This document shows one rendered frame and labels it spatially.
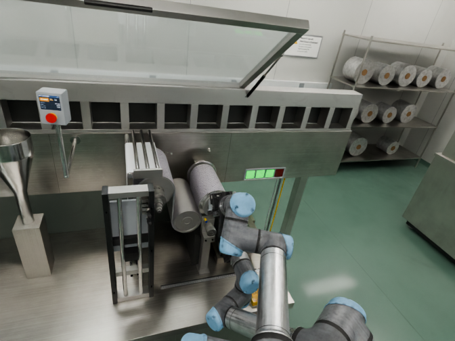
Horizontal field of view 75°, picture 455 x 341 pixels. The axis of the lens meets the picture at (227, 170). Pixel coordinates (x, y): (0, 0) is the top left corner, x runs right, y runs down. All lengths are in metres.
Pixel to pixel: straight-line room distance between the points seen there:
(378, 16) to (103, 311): 4.57
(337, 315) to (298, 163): 0.97
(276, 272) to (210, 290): 0.62
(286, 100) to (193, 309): 1.05
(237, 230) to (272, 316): 0.28
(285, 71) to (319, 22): 0.70
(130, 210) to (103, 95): 0.51
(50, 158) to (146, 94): 0.50
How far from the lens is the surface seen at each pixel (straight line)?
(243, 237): 0.91
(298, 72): 4.33
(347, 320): 1.02
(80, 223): 1.68
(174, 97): 1.36
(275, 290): 0.78
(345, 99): 1.75
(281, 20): 0.99
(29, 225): 1.37
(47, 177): 1.53
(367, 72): 4.37
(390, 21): 5.04
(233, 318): 1.12
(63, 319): 1.38
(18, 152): 1.16
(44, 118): 1.06
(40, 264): 1.48
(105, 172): 1.49
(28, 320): 1.42
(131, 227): 1.13
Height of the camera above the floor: 2.01
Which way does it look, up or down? 30 degrees down
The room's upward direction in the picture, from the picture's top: 9 degrees clockwise
